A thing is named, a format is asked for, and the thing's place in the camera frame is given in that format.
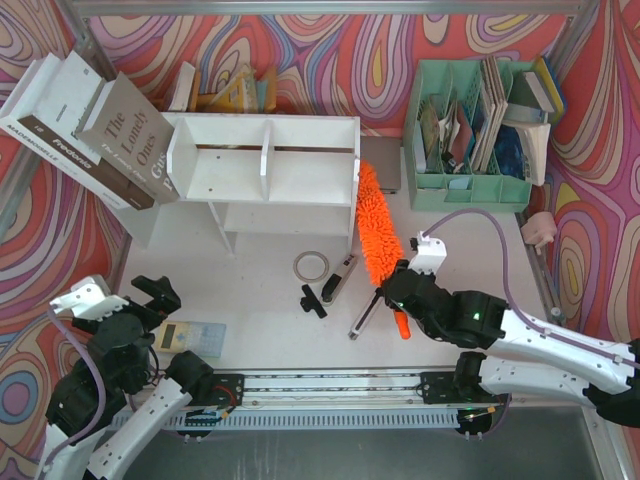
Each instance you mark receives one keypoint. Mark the orange microfiber duster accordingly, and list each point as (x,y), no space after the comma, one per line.
(381,247)

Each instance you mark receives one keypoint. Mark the mint green desk organizer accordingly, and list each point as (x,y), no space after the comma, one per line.
(451,130)

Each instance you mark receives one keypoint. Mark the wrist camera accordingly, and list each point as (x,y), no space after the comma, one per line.
(89,299)
(430,253)

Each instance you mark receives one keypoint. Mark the black white marker pen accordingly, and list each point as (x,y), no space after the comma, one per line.
(363,318)

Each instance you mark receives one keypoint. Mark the yellow grey calculator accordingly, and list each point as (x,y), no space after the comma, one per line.
(203,339)

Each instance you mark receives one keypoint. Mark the black binder clip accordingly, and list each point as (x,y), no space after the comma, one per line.
(310,303)

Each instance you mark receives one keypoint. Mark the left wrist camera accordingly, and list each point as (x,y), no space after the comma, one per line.
(89,299)

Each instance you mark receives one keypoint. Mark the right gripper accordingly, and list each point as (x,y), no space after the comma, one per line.
(400,288)

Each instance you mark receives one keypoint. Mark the white wooden bookshelf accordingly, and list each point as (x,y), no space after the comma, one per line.
(268,173)

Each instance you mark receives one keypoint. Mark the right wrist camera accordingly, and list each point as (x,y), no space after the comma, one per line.
(430,253)

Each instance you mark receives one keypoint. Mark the large grey white book stack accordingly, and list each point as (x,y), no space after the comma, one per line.
(104,134)

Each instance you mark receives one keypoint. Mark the clear tape roll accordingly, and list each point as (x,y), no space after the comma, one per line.
(311,266)

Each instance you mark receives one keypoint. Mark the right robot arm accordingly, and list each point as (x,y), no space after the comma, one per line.
(506,351)

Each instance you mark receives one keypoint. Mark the grey notebook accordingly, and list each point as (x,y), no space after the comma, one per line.
(384,155)

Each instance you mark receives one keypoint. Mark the black grey stapler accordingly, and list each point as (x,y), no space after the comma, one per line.
(337,279)

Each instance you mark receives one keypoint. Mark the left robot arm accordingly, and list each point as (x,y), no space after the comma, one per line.
(81,441)

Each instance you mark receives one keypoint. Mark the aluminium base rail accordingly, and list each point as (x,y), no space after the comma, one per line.
(227,389)

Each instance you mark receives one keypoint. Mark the pink piggy figurine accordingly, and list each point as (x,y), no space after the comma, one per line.
(539,230)

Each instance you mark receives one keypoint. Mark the white books beside organizer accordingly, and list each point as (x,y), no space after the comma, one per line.
(536,104)

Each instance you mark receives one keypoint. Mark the small books behind shelf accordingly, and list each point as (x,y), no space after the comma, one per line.
(243,93)

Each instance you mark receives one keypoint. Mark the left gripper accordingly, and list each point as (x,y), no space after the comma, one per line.
(145,307)

